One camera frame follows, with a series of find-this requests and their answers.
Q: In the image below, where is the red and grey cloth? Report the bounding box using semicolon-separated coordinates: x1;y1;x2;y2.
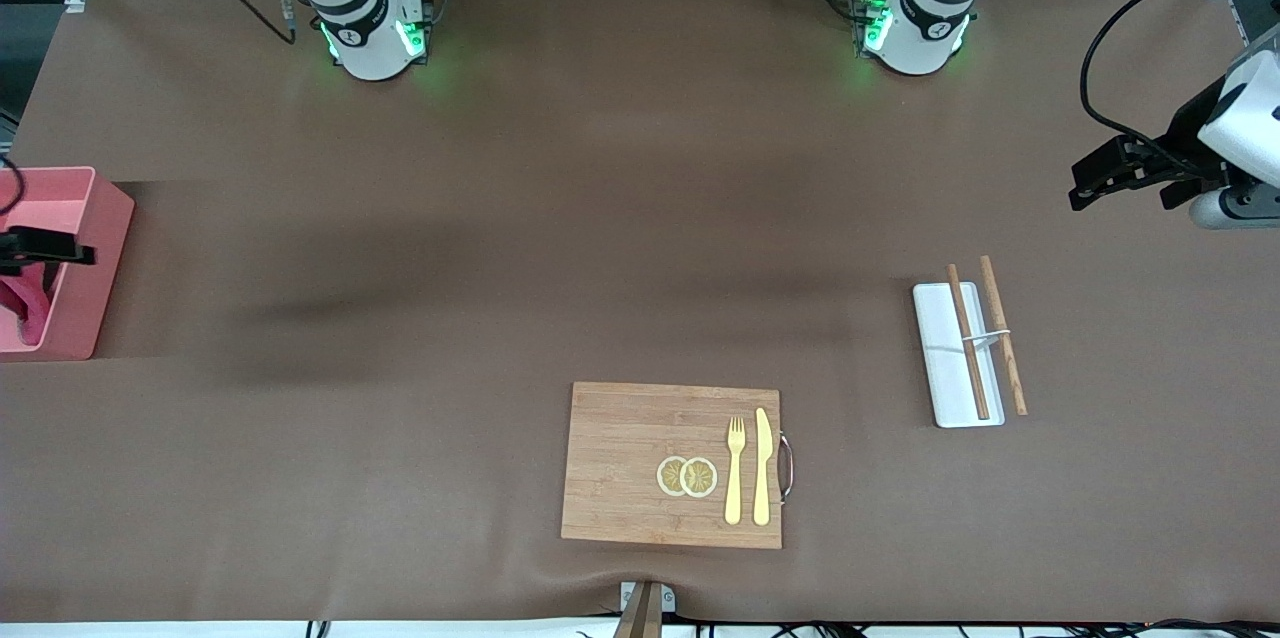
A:
0;263;63;345

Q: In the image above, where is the pink plastic bin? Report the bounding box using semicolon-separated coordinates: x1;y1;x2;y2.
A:
0;166;137;362

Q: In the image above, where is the white rectangular tray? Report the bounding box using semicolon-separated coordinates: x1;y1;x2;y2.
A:
912;282;1006;429

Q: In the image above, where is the yellow knife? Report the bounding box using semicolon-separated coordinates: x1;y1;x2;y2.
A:
752;407;774;527

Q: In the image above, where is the yellow fork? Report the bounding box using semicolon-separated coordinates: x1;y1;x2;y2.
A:
724;416;748;526

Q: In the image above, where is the wooden cutting board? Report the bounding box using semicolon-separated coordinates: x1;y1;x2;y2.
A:
560;381;796;551

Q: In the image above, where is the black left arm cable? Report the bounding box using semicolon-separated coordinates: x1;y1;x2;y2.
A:
1079;0;1280;159

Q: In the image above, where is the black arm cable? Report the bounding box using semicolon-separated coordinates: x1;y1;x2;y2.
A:
1079;0;1280;159
0;0;299;219

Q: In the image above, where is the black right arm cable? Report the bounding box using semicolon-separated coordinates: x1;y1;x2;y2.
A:
0;0;299;219

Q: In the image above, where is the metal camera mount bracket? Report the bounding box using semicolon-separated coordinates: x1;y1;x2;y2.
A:
612;581;677;638

